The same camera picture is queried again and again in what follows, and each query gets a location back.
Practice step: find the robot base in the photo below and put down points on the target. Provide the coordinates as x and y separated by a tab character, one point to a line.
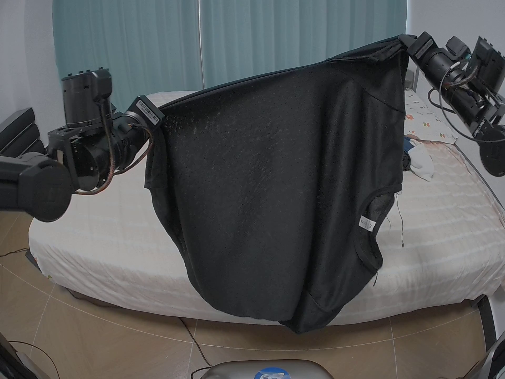
236	370

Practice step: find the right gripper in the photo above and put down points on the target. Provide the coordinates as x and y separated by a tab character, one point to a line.
436	63

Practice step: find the black T-shirt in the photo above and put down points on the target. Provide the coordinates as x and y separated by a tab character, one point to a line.
268	180

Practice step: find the blue-green curtain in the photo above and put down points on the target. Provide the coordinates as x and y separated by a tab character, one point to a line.
126	34
296	18

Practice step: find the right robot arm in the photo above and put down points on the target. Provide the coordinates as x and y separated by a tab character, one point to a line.
479	105

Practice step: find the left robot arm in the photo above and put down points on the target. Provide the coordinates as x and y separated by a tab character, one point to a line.
43	190

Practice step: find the black chest of drawers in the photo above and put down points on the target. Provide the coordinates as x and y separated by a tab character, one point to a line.
19	128

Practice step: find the white printed pillow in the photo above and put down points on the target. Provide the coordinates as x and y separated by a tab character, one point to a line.
428	122

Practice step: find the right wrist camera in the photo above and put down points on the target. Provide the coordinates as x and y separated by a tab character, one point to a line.
457	47

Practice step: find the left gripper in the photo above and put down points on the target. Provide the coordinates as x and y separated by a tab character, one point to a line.
136	132

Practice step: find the bed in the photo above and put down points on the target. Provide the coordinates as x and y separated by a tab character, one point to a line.
98	259

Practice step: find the pile of clothes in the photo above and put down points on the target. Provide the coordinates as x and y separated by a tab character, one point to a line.
420	162

